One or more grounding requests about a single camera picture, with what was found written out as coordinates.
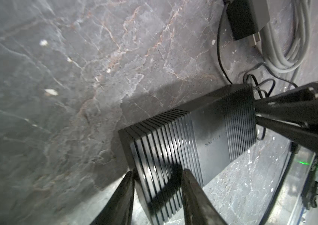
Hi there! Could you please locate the black power adapter with cable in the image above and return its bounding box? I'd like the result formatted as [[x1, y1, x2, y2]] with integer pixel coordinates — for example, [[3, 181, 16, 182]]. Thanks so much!
[[216, 0, 299, 141]]

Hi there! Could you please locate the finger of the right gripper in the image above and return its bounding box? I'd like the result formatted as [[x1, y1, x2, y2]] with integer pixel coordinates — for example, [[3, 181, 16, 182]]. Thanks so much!
[[255, 82, 318, 126], [256, 116, 318, 154]]

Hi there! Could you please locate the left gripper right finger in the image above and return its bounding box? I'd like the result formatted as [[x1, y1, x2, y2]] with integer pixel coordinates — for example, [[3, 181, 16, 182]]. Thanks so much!
[[181, 169, 226, 225]]

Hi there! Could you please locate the ribbed black network switch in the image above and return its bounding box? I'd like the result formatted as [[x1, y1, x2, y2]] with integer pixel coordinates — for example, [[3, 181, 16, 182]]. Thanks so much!
[[119, 84, 257, 225]]

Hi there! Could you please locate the coiled grey ethernet cable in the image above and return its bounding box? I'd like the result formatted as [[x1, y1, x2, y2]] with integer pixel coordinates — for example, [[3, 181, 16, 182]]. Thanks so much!
[[256, 0, 311, 93]]

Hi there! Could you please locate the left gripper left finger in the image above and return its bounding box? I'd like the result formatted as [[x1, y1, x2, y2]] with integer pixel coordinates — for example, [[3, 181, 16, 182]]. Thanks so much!
[[91, 171, 135, 225]]

